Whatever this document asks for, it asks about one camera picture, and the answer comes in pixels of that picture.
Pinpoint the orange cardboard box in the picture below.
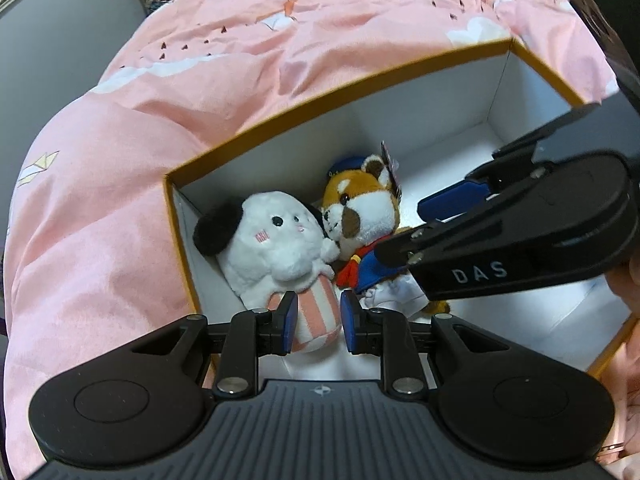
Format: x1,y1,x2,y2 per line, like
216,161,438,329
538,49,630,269
164,40,634,380

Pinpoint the person's hand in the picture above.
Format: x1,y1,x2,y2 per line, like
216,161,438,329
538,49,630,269
605,252,640,318

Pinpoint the white plush dog toy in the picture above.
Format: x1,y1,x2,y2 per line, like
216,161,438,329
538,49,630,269
192,191,342,352

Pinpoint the pink patterned quilt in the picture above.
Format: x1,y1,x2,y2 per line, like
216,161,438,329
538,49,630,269
3,0,617,479

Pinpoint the brown plush sailor raccoon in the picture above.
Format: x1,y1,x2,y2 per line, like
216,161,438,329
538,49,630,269
320,154,450,318

